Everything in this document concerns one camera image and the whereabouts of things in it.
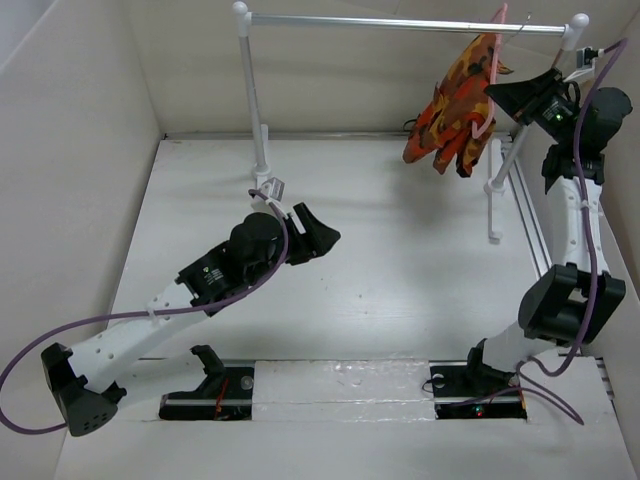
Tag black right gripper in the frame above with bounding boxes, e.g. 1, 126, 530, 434
487, 65, 580, 145

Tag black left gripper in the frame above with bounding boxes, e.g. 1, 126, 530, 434
246, 204, 338, 286

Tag pink clothes hanger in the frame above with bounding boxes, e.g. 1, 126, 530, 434
471, 2, 509, 140

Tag orange camouflage trousers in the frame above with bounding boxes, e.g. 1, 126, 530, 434
402, 33, 513, 178

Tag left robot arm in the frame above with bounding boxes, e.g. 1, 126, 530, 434
41, 203, 341, 437

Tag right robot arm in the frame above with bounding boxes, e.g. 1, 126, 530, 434
462, 68, 633, 396

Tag white clothes rack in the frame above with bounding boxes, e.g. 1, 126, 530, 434
232, 1, 591, 246

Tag white foam block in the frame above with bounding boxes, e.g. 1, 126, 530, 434
252, 359, 435, 423

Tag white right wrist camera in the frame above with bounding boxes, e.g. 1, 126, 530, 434
565, 47, 600, 83

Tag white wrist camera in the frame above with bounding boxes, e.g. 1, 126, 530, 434
260, 177, 285, 201
565, 47, 600, 83

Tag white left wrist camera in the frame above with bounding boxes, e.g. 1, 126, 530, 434
260, 177, 285, 201

